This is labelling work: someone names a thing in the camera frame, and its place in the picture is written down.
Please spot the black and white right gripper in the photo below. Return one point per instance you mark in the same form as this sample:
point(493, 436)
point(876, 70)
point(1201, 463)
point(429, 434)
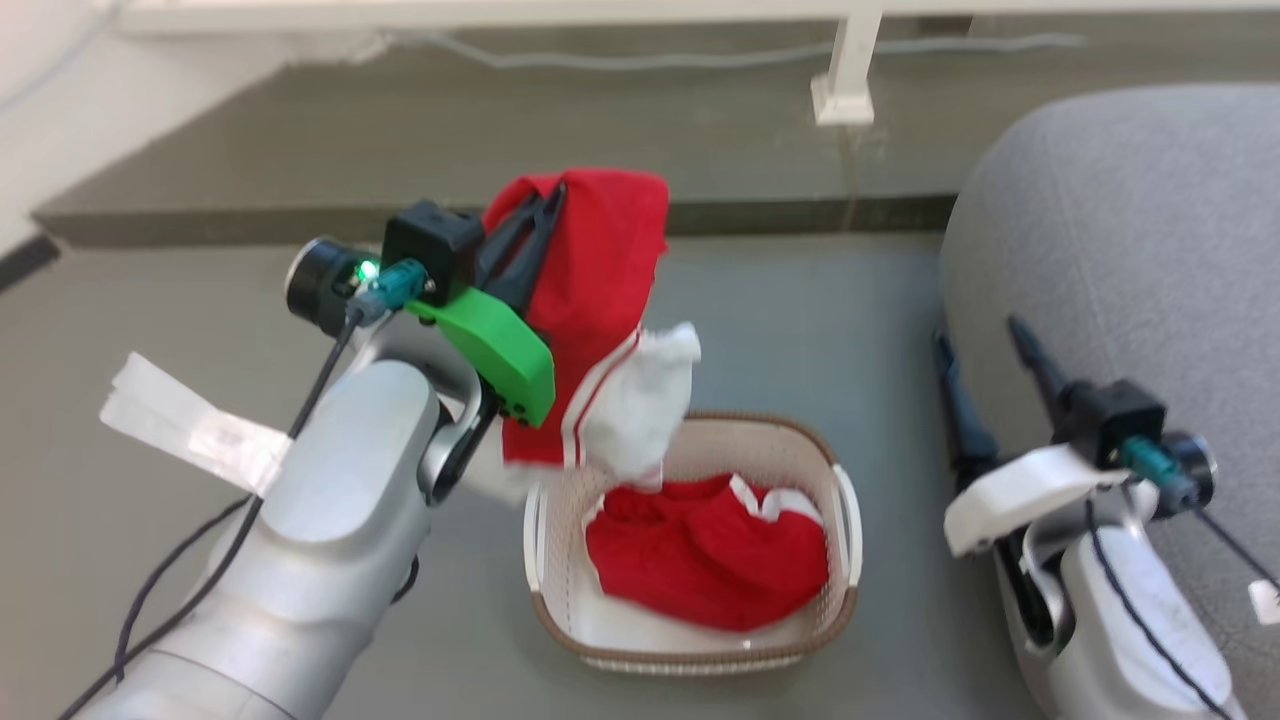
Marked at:
point(1020, 490)

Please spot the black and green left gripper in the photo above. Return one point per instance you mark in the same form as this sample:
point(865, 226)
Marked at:
point(490, 350)

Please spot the red garment with white lining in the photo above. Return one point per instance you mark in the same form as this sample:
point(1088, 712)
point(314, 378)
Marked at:
point(600, 250)

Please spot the red shorts with white trim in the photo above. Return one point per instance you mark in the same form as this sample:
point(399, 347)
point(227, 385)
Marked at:
point(700, 560)

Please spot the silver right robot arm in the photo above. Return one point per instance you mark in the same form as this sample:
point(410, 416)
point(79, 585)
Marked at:
point(1110, 620)

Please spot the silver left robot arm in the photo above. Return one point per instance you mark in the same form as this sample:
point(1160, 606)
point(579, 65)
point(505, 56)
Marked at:
point(330, 520)

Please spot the cream perforated laundry basket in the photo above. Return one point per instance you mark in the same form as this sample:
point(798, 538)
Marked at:
point(700, 440)

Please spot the grey fabric sofa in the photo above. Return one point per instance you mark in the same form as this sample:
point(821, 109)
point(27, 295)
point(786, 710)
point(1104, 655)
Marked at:
point(1150, 250)

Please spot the white tape label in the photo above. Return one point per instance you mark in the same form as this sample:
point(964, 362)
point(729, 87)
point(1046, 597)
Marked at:
point(200, 425)

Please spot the white table frame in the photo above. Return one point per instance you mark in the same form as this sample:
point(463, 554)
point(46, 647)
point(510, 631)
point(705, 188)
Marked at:
point(848, 70)

